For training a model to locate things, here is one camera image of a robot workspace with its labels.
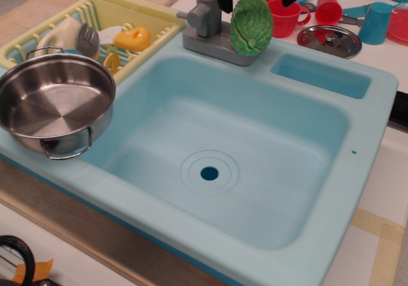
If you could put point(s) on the grey toy faucet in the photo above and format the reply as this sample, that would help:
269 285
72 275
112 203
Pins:
208 34

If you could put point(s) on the yellow toy pepper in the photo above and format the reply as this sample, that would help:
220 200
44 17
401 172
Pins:
136 39

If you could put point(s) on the grey toy fork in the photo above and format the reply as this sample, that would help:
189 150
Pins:
87 41

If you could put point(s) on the teal tumbler cup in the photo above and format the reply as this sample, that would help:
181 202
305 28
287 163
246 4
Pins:
375 25

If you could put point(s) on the orange tape piece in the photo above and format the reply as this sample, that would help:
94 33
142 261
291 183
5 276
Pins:
27 274

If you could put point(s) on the yellow dish rack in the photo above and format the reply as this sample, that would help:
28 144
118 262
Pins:
161 21

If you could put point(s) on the white toy knife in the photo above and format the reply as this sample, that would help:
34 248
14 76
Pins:
106 36

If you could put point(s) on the steel pot lid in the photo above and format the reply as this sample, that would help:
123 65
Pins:
331 40

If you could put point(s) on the red tumbler cup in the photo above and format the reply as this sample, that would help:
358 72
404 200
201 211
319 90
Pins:
328 12

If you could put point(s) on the light blue toy sink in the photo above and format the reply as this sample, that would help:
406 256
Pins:
253 171

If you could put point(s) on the yellow toy slice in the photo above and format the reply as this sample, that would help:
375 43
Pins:
112 63

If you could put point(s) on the cream toy bottle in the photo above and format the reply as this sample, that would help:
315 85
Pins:
62 36

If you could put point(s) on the red cup with handle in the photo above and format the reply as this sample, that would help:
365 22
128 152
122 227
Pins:
286 18

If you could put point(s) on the stainless steel pot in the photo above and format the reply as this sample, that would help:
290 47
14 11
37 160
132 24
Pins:
57 104

